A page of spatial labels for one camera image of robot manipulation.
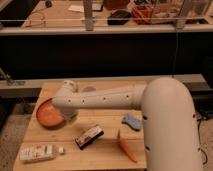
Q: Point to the grey metal post right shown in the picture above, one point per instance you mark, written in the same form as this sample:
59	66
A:
182	17

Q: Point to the black tray on bench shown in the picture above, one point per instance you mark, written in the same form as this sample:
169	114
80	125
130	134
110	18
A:
119	17

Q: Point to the white paper on bench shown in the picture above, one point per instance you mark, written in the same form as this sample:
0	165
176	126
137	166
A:
76	8

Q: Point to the grey metal post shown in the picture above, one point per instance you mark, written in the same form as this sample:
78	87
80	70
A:
88	14
182	17

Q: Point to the clear plastic bottle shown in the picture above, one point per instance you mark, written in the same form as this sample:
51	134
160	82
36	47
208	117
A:
40	153

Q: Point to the orange ceramic bowl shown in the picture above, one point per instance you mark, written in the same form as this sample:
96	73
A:
48	115

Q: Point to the orange toy carrot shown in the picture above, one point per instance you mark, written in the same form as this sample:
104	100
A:
126	148

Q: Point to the black and white box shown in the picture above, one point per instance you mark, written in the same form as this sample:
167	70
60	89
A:
88	136

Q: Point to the metal clamp at left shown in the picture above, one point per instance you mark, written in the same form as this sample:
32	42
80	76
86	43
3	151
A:
9	80

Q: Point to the orange crate on bench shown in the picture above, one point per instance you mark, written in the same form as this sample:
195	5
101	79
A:
141	15

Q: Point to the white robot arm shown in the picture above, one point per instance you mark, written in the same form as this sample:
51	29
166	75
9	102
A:
171	137

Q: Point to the blue sponge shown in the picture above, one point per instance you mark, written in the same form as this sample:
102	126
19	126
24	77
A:
132	122

